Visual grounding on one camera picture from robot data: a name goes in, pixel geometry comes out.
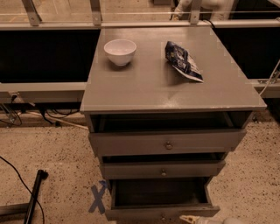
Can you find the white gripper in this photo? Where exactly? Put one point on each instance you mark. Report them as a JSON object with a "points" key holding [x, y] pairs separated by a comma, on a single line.
{"points": [[233, 220]]}

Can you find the grey bottom drawer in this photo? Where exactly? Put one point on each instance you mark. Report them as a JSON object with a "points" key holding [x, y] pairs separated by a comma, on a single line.
{"points": [[159, 199]]}

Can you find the grey drawer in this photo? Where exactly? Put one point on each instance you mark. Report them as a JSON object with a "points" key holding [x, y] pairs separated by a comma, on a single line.
{"points": [[161, 167], [159, 134], [159, 199]]}

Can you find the grey top drawer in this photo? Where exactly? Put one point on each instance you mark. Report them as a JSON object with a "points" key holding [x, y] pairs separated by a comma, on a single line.
{"points": [[159, 134]]}

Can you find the grey middle drawer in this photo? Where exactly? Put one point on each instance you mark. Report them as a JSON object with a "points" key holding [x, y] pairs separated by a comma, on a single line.
{"points": [[161, 167]]}

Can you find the grey wooden drawer cabinet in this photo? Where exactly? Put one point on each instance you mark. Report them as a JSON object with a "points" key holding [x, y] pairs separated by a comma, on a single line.
{"points": [[150, 85]]}

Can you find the blue tape X mark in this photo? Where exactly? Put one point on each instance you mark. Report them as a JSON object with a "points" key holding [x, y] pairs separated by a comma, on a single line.
{"points": [[98, 194]]}

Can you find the black metal stand leg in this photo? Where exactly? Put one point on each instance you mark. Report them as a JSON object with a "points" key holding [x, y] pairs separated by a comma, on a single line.
{"points": [[41, 175]]}

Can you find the blue white snack bag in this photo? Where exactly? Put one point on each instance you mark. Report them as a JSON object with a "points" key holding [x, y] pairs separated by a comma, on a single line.
{"points": [[182, 61]]}

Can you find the white ceramic bowl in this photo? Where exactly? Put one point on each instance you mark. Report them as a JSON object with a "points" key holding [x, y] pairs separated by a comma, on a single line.
{"points": [[120, 51]]}

